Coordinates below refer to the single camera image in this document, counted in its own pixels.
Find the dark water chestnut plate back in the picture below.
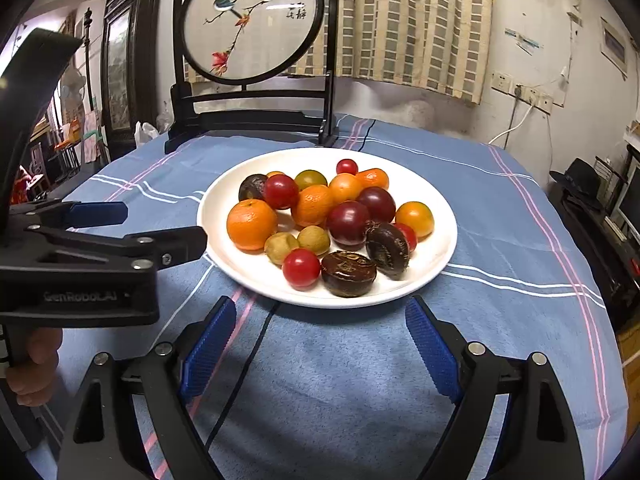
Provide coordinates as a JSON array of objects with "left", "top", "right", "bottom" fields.
[{"left": 238, "top": 174, "right": 268, "bottom": 202}]

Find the yellow longan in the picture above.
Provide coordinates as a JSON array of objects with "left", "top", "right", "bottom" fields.
[
  {"left": 297, "top": 226, "right": 331, "bottom": 256},
  {"left": 264, "top": 232, "right": 299, "bottom": 266}
]

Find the red tomato pile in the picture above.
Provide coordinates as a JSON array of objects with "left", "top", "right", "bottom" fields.
[
  {"left": 264, "top": 175, "right": 299, "bottom": 210},
  {"left": 395, "top": 222, "right": 418, "bottom": 254}
]

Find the red cherry tomato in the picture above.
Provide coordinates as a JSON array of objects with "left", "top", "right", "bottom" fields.
[{"left": 282, "top": 248, "right": 321, "bottom": 289}]

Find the orange mandarin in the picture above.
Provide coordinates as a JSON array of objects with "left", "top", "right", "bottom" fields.
[{"left": 291, "top": 184, "right": 334, "bottom": 228}]

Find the yellow-green round fruit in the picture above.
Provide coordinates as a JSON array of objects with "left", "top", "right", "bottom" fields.
[{"left": 295, "top": 169, "right": 328, "bottom": 191}]

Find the dark water chestnut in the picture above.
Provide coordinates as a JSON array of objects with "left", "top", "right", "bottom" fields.
[
  {"left": 321, "top": 250, "right": 378, "bottom": 298},
  {"left": 364, "top": 222, "right": 410, "bottom": 280}
]

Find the small red tomato plate back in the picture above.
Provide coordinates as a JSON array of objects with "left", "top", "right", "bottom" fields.
[{"left": 336, "top": 158, "right": 359, "bottom": 176}]

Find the large orange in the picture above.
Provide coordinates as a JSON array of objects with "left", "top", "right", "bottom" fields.
[{"left": 395, "top": 202, "right": 435, "bottom": 240}]

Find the person's left hand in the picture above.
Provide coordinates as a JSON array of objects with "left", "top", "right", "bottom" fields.
[{"left": 6, "top": 327, "right": 63, "bottom": 408}]

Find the white oval plate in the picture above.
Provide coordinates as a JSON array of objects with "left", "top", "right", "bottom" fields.
[{"left": 195, "top": 146, "right": 459, "bottom": 310}]

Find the dark wooden framed cabinet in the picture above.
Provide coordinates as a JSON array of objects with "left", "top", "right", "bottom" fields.
[{"left": 101, "top": 0, "right": 160, "bottom": 160}]

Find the dark red plum on plate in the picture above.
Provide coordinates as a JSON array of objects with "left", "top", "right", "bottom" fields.
[{"left": 356, "top": 186, "right": 396, "bottom": 222}]

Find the orange on plate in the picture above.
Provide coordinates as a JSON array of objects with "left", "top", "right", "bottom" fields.
[{"left": 356, "top": 168, "right": 390, "bottom": 190}]

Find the round embroidered screen black stand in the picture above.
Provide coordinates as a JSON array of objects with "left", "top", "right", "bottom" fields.
[{"left": 165, "top": 0, "right": 340, "bottom": 154}]

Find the computer monitor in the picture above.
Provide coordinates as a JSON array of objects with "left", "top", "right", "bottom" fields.
[{"left": 612, "top": 157, "right": 640, "bottom": 243}]

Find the black hat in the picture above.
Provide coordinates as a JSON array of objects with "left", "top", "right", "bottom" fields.
[{"left": 549, "top": 158, "right": 602, "bottom": 209}]

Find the striped beige curtain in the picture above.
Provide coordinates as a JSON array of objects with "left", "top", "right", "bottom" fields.
[{"left": 182, "top": 0, "right": 496, "bottom": 106}]

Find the black cable on table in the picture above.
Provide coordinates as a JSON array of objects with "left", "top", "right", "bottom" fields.
[{"left": 203, "top": 300, "right": 282, "bottom": 453}]

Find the white power cable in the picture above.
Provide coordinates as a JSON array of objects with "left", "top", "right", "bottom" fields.
[{"left": 487, "top": 98, "right": 536, "bottom": 148}]

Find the wall power strip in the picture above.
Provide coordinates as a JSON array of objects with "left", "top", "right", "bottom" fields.
[{"left": 490, "top": 72, "right": 553, "bottom": 115}]

